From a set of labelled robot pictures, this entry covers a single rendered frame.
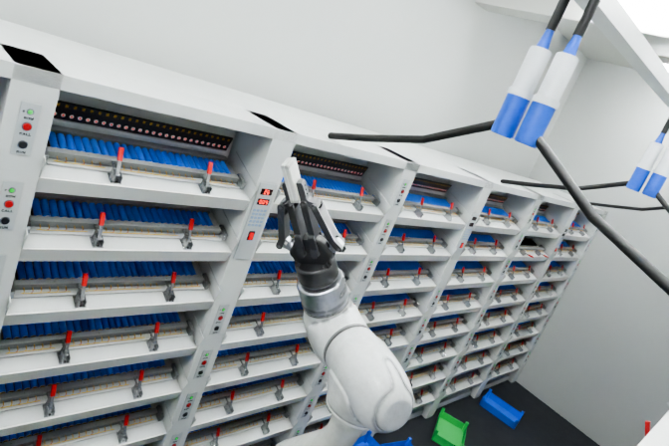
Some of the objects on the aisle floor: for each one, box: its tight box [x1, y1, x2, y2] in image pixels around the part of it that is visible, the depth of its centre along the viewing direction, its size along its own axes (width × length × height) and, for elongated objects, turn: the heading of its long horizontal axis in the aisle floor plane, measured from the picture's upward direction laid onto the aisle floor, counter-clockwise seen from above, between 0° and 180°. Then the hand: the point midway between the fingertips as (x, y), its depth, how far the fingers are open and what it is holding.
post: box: [151, 110, 299, 446], centre depth 181 cm, size 20×9×174 cm, turn 167°
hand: (293, 180), depth 79 cm, fingers closed
